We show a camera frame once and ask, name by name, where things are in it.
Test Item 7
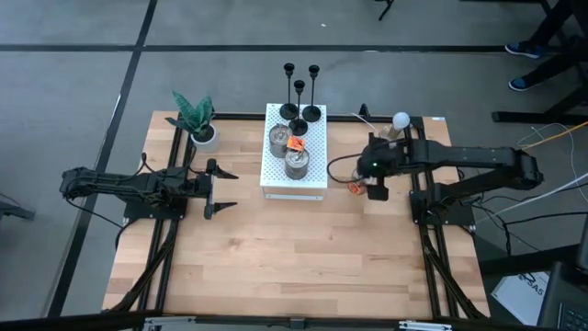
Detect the person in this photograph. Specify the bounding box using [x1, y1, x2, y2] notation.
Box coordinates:
[503, 0, 588, 92]

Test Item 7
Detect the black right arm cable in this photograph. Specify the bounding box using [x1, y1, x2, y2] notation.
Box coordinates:
[326, 151, 368, 185]

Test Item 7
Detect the dark laptop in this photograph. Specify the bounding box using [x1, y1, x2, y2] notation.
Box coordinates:
[536, 260, 588, 331]

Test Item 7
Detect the plain shiny tin can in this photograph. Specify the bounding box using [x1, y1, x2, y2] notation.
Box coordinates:
[267, 122, 294, 159]

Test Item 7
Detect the white printed box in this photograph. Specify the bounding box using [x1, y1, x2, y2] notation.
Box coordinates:
[490, 270, 551, 326]

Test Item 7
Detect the white bulb table lamp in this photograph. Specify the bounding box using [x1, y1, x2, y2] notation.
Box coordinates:
[379, 110, 412, 144]

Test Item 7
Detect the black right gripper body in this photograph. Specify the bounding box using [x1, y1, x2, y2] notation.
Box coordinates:
[356, 154, 391, 202]

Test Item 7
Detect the tin can with orange wrapper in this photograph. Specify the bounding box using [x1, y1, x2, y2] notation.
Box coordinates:
[346, 165, 369, 197]

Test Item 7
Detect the tin can with orange tag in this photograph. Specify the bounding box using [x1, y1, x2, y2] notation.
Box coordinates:
[283, 135, 311, 181]

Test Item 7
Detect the thin white lamp wire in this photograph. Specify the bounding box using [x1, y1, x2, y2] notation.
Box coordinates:
[351, 112, 382, 134]

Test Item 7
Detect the black desk leg frame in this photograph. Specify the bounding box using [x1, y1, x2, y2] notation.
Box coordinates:
[491, 0, 588, 126]

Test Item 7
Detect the green plant in white pot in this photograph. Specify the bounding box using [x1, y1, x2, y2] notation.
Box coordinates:
[164, 89, 221, 154]

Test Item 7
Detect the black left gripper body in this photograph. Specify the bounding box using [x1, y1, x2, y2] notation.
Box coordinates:
[197, 158, 220, 221]

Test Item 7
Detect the blue shoe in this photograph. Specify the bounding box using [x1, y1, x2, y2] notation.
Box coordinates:
[504, 42, 546, 60]
[508, 75, 543, 92]

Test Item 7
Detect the black aluminium frame rail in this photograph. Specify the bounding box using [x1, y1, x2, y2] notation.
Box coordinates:
[402, 115, 491, 321]
[103, 112, 193, 318]
[211, 111, 424, 125]
[103, 312, 491, 331]

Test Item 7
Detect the white floor cable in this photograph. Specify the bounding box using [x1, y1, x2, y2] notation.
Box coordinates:
[474, 176, 588, 226]

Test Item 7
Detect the yellow extension cord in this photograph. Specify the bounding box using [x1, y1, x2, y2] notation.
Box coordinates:
[516, 120, 588, 151]

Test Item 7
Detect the silver metal bracket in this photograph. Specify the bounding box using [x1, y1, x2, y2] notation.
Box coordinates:
[141, 315, 198, 331]
[398, 320, 454, 331]

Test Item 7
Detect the black stand leg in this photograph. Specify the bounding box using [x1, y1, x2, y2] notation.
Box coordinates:
[376, 0, 397, 22]

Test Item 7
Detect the dark floor stand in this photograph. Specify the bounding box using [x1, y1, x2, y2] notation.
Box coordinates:
[0, 192, 37, 223]

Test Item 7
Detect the black desk foot bar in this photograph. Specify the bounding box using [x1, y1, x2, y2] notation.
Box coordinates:
[477, 243, 581, 277]

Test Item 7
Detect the white perforated metal shelf riser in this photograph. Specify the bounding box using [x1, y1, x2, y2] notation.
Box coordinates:
[259, 102, 330, 202]

